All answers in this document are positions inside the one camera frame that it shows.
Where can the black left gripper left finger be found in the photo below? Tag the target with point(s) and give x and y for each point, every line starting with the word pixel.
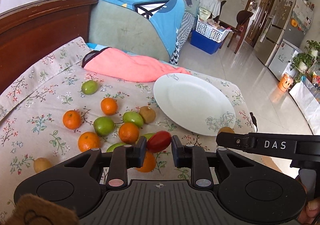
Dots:
pixel 120 160

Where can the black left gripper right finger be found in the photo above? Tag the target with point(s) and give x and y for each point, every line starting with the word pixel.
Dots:
pixel 196 159

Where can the orange tangerine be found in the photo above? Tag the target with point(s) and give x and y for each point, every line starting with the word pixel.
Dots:
pixel 128 133
pixel 88 140
pixel 109 106
pixel 72 119
pixel 149 163

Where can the red cherry tomato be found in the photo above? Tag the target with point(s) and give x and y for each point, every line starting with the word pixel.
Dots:
pixel 159 142

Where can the brown longan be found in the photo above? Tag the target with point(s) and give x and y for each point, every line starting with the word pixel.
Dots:
pixel 42 164
pixel 226 130

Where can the brown kiwi fruit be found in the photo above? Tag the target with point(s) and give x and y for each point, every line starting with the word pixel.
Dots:
pixel 148 114

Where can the right hand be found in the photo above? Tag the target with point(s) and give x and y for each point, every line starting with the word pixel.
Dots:
pixel 310 212

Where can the white floral plate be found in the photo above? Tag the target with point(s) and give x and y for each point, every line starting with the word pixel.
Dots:
pixel 193 103

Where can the orange smiley bucket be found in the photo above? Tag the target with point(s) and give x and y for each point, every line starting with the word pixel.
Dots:
pixel 285 82

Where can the floral tablecloth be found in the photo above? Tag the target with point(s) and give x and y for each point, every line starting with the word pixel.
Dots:
pixel 32 108

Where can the potted green plant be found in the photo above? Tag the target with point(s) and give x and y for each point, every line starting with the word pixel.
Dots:
pixel 306 61

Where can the pink towel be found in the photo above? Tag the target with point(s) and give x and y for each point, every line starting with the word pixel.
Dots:
pixel 115 63

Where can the blue plastic bin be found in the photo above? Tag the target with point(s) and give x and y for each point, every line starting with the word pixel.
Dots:
pixel 203 43

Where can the silver refrigerator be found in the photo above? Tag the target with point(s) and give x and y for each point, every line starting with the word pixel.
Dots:
pixel 284 33

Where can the white plastic basket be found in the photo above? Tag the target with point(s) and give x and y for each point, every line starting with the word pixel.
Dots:
pixel 214 32

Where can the green sofa armrest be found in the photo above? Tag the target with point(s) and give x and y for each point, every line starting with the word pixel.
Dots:
pixel 115 26

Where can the houndstooth sofa cover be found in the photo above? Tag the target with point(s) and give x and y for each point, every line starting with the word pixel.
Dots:
pixel 183 33

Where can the wooden chair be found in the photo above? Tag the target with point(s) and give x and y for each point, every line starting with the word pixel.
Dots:
pixel 242 19

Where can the blue pillow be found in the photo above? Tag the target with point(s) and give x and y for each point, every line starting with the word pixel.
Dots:
pixel 165 16

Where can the wooden headboard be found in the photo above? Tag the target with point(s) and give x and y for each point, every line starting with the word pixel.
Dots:
pixel 30 33

